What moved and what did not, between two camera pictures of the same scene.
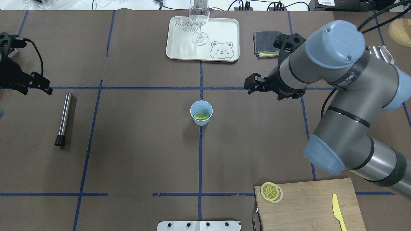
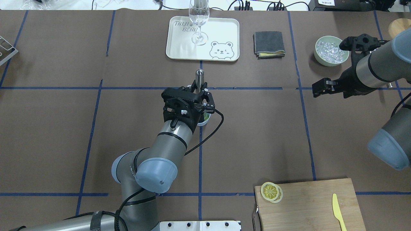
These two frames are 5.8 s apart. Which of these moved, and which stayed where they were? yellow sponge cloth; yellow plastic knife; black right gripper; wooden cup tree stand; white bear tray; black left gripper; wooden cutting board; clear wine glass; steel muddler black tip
Moved: black right gripper; steel muddler black tip; black left gripper
Stayed: wooden cutting board; clear wine glass; yellow plastic knife; white bear tray; wooden cup tree stand; yellow sponge cloth
